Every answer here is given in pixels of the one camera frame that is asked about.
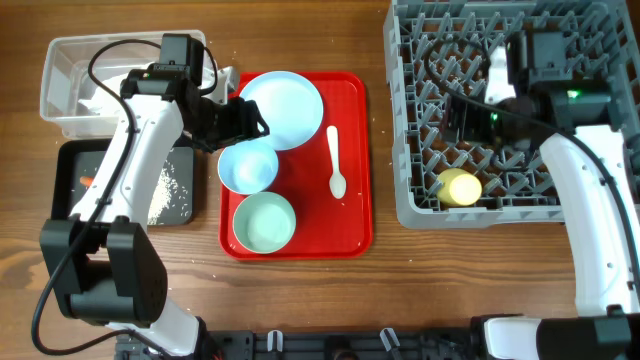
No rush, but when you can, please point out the small light blue bowl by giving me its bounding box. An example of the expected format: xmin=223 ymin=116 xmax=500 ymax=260
xmin=217 ymin=140 xmax=279 ymax=195

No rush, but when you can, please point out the yellow plastic cup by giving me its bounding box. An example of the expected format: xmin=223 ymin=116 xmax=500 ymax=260
xmin=436 ymin=168 xmax=483 ymax=206

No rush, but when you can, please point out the pile of white rice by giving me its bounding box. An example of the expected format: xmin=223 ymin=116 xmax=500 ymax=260
xmin=147 ymin=161 xmax=192 ymax=226

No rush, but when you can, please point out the green bowl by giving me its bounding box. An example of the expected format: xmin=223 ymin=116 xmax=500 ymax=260
xmin=232 ymin=192 xmax=297 ymax=255

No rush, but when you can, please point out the white paper napkin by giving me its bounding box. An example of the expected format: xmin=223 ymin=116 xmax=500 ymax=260
xmin=75 ymin=62 xmax=150 ymax=116

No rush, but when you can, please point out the orange carrot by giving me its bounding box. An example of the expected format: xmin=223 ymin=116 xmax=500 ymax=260
xmin=79 ymin=176 xmax=93 ymax=187

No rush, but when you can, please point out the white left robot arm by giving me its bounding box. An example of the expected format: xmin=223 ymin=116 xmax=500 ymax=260
xmin=40 ymin=33 xmax=270 ymax=359

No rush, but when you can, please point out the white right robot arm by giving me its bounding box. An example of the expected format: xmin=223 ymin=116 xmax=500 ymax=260
xmin=441 ymin=30 xmax=639 ymax=359

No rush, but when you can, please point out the grey dishwasher rack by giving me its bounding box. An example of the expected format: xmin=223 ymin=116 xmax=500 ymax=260
xmin=383 ymin=1 xmax=639 ymax=229

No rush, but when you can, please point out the clear plastic waste bin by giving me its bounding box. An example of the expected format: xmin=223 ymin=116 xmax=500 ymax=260
xmin=40 ymin=31 xmax=164 ymax=139

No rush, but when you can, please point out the black waste tray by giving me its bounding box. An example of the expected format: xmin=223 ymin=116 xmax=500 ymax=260
xmin=51 ymin=139 xmax=196 ymax=226

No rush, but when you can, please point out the large light blue plate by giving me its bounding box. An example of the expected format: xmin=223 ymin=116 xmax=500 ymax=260
xmin=240 ymin=71 xmax=324 ymax=151

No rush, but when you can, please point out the white plastic spoon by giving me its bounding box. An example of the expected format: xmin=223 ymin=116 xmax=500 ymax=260
xmin=326 ymin=125 xmax=347 ymax=199

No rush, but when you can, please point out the red plastic tray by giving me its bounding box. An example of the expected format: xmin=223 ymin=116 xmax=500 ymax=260
xmin=218 ymin=72 xmax=373 ymax=261

